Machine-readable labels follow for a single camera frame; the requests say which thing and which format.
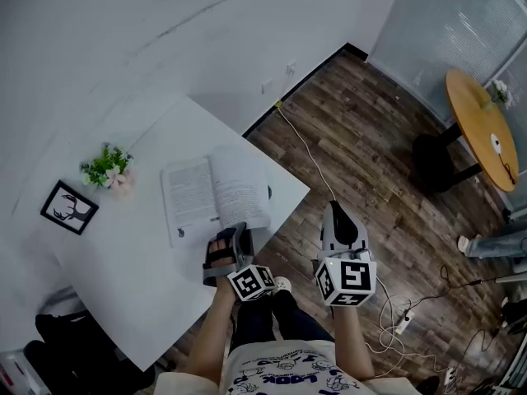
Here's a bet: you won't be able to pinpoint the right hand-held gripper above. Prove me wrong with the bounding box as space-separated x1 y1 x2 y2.
315 200 378 308

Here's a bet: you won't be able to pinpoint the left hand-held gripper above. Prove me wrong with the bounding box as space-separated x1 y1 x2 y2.
202 221 277 303

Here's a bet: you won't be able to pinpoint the white paperback book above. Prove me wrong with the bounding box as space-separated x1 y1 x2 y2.
160 145 273 249

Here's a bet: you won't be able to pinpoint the person's left forearm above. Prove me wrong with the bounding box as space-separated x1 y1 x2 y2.
184 278 242 386

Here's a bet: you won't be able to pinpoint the person's right forearm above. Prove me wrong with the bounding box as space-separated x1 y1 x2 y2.
330 304 376 380

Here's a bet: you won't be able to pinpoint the person's left hand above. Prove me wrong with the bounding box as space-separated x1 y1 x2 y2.
207 239 236 269

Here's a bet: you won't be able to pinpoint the person's black trousers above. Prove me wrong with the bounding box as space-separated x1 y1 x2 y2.
232 289 335 356

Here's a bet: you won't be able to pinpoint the person's white printed shirt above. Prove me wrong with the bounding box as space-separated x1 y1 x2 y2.
154 339 417 395

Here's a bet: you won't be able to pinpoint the potted artificial flower plant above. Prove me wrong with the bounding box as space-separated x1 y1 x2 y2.
79 142 137 198

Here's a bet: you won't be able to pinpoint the round wooden table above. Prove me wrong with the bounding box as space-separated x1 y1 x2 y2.
412 68 520 193

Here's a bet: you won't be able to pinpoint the black framed deer picture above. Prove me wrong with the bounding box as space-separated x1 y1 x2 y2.
40 179 100 236

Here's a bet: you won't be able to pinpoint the black office chair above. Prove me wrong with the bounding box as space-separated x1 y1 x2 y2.
23 309 157 395

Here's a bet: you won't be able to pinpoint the window blinds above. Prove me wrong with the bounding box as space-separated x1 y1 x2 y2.
367 0 527 221

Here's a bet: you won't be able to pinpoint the red white printed box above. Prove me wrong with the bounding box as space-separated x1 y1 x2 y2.
0 350 53 395

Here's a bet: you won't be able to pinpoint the long white floor cable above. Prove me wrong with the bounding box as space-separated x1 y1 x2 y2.
276 105 338 203

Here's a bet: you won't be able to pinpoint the tangled white cable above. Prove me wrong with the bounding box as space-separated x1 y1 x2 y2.
364 277 450 380

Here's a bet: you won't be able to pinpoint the black floor cable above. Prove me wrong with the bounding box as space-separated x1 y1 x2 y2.
411 264 501 308

